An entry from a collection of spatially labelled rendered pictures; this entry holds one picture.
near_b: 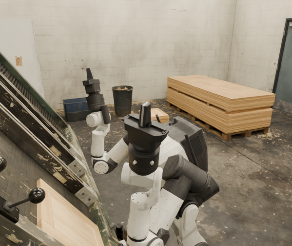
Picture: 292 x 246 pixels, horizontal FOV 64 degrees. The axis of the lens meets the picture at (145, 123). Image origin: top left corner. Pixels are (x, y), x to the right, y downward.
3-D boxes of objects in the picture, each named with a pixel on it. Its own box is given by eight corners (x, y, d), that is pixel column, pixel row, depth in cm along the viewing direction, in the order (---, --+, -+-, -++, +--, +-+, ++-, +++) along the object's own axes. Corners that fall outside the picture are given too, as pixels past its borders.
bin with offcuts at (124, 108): (136, 115, 562) (136, 88, 539) (115, 118, 545) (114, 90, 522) (130, 109, 607) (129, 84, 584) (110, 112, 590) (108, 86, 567)
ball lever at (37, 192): (6, 218, 60) (45, 204, 56) (-6, 211, 58) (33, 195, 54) (13, 205, 63) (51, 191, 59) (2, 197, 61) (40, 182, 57)
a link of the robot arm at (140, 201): (131, 169, 69) (128, 209, 72) (162, 174, 68) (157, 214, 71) (135, 160, 75) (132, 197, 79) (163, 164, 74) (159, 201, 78)
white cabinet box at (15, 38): (48, 130, 474) (30, 19, 402) (15, 134, 454) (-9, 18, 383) (48, 120, 527) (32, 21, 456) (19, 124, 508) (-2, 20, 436)
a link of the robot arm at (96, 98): (103, 78, 125) (108, 100, 127) (87, 82, 127) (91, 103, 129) (94, 78, 113) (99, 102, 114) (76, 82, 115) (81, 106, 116)
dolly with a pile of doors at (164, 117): (169, 135, 452) (169, 115, 438) (143, 139, 434) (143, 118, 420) (156, 124, 505) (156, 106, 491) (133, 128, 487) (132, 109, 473)
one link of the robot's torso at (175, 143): (187, 154, 139) (168, 103, 122) (227, 186, 110) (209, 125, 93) (145, 182, 133) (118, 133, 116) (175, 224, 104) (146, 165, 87)
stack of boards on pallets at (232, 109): (268, 133, 461) (276, 93, 434) (225, 141, 425) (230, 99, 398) (198, 102, 676) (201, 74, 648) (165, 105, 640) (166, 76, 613)
